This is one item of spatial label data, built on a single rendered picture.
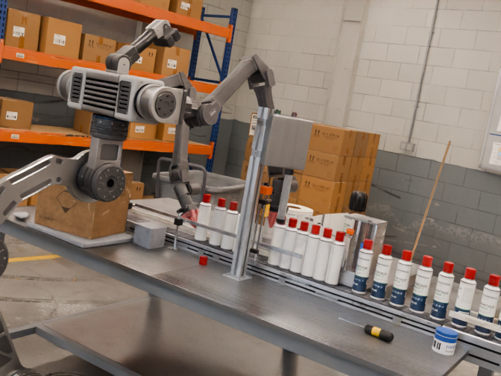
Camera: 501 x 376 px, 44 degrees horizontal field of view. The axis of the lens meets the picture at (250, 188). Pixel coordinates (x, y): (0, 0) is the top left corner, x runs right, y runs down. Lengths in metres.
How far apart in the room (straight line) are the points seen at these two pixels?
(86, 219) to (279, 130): 0.88
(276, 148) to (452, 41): 4.96
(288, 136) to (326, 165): 3.61
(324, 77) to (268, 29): 1.16
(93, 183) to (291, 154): 0.73
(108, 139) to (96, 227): 0.49
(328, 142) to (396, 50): 1.85
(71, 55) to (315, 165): 2.51
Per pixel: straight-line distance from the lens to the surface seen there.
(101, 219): 2.66
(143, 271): 2.36
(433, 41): 7.23
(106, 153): 2.35
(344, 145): 5.95
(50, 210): 2.75
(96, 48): 6.34
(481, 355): 2.25
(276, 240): 2.51
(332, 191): 5.94
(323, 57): 7.93
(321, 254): 2.42
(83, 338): 3.30
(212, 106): 2.26
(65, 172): 2.36
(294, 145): 2.37
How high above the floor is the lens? 1.51
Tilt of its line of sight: 8 degrees down
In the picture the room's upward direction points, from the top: 10 degrees clockwise
